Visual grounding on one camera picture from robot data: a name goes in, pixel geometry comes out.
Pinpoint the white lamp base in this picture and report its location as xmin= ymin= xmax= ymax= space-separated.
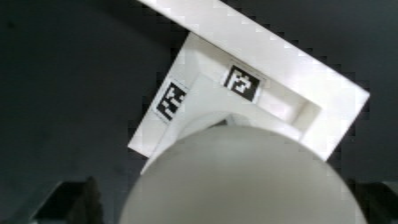
xmin=127 ymin=35 xmax=319 ymax=160

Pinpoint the white lamp bulb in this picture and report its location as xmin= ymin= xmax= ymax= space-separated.
xmin=118 ymin=127 xmax=367 ymax=224

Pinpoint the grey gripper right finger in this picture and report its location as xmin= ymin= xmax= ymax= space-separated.
xmin=348 ymin=181 xmax=398 ymax=224

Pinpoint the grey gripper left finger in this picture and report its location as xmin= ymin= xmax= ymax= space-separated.
xmin=33 ymin=177 xmax=104 ymax=224

